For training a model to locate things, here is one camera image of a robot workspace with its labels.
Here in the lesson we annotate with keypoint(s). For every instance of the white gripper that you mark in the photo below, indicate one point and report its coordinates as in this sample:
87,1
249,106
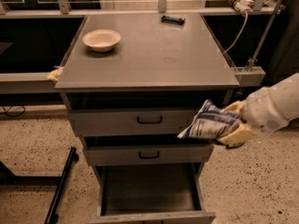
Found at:
263,111

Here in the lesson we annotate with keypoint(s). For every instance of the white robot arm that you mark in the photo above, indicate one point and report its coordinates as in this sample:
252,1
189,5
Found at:
285,96

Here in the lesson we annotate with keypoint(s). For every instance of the grey drawer cabinet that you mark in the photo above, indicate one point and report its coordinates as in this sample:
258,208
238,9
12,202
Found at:
155,65

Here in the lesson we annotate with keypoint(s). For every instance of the grey top drawer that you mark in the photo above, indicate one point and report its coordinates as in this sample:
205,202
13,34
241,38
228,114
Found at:
139,121

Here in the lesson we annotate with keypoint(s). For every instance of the grey middle drawer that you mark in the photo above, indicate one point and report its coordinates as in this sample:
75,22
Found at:
131,155

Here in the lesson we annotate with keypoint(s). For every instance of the blue white chip bag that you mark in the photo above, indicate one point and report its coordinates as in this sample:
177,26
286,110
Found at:
210,123

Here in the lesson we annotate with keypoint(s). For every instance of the black rectangular remote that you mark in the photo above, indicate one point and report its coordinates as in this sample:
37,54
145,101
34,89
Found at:
172,20

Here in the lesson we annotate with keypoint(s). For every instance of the black metal floor stand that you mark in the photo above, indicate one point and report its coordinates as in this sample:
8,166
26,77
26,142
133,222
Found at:
8,178

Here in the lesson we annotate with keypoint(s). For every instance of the yellow tape scrap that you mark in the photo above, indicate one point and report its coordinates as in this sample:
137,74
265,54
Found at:
55,74

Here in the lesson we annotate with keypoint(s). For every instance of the white ceramic bowl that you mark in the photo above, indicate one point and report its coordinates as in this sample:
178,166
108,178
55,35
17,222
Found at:
102,40

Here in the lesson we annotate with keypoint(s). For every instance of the grey open bottom drawer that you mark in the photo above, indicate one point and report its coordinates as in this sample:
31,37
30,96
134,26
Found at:
151,194

